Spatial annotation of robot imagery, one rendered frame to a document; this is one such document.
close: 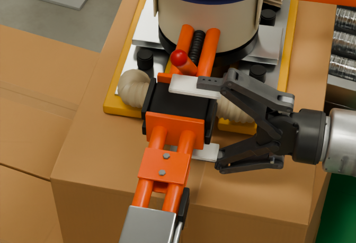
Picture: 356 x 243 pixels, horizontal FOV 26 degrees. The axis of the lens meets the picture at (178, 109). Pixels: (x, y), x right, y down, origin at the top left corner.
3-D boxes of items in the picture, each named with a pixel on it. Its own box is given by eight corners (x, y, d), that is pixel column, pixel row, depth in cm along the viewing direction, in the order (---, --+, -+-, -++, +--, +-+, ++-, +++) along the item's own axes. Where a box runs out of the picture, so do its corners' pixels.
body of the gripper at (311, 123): (326, 140, 101) (255, 129, 102) (317, 178, 107) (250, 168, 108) (330, 98, 105) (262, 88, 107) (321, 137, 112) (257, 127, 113)
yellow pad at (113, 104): (148, -18, 148) (147, -38, 145) (198, -11, 147) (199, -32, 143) (102, 114, 127) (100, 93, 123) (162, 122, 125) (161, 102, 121)
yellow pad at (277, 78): (245, -6, 146) (247, -26, 142) (298, 1, 145) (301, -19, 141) (216, 131, 124) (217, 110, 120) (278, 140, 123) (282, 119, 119)
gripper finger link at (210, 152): (219, 143, 114) (219, 146, 114) (172, 136, 115) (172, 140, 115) (216, 159, 112) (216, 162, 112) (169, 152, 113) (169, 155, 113)
